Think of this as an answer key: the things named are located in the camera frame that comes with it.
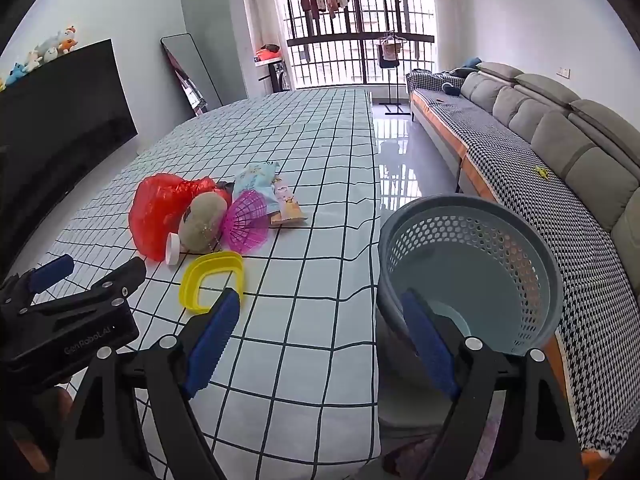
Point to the grid-patterned tablecloth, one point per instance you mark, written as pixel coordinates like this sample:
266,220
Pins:
294,395

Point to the small yellow toy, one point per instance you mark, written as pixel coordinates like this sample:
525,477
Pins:
542,172

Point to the beige round felt pouch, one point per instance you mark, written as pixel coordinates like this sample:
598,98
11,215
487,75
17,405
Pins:
200,225

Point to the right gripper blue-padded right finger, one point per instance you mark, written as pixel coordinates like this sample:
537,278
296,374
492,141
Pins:
536,438

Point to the light blue wipes packet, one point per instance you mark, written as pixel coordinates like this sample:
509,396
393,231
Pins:
258,177

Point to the person's left hand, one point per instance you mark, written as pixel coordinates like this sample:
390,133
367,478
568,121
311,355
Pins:
39,425

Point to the houndstooth sofa cover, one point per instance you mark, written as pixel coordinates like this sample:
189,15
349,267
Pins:
598,334

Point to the blue cushion on sofa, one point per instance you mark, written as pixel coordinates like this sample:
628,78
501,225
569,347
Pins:
469,67

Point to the leaning floor mirror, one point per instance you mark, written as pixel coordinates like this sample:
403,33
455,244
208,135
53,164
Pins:
193,77

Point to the black flat television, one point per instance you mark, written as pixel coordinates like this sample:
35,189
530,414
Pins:
57,124

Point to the orange item on shelf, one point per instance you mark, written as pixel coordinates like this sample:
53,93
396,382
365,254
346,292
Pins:
266,53

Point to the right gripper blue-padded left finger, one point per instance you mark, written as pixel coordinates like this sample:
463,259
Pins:
103,437

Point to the row of plush toys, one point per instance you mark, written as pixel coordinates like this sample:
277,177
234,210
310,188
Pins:
51,49

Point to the grey perforated trash basket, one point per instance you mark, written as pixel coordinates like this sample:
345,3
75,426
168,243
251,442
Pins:
476,262

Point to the pink plastic mesh cone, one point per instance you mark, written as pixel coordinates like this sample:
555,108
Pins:
246,224

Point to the pink snack stick wrapper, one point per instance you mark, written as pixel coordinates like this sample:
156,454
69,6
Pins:
289,211

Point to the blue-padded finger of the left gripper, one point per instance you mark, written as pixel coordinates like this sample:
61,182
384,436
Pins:
22,288
114,286

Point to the grey sectional sofa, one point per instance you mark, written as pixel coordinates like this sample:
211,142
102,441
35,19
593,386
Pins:
592,149

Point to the black clothes stand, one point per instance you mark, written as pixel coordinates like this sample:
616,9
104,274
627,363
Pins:
389,50

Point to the red plastic bag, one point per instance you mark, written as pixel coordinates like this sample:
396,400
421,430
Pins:
159,203

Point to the yellow plastic ring lid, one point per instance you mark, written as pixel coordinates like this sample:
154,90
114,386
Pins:
207,269

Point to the small dark grey scrap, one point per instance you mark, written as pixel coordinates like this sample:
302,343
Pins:
224,186

